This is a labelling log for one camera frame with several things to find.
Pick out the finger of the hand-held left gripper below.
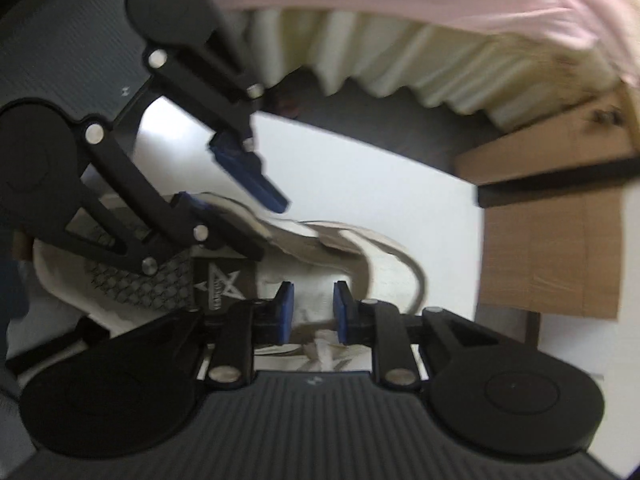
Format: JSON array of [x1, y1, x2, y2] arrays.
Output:
[[144, 29, 292, 214], [69, 119, 267, 277]]

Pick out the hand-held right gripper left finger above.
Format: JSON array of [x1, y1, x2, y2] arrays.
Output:
[[106, 280, 296, 390]]

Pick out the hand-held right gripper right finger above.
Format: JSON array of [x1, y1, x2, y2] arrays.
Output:
[[332, 280, 502, 390]]

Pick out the white and brown sneaker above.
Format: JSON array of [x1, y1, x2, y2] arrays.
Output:
[[31, 190, 429, 362]]

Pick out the cream bed skirt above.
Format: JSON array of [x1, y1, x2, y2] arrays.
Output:
[[239, 6, 622, 132]]

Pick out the wooden drawer cabinet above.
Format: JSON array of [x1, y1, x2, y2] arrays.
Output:
[[454, 84, 640, 320]]

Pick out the white chair with black frame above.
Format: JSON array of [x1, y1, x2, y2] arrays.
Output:
[[5, 94, 640, 387]]

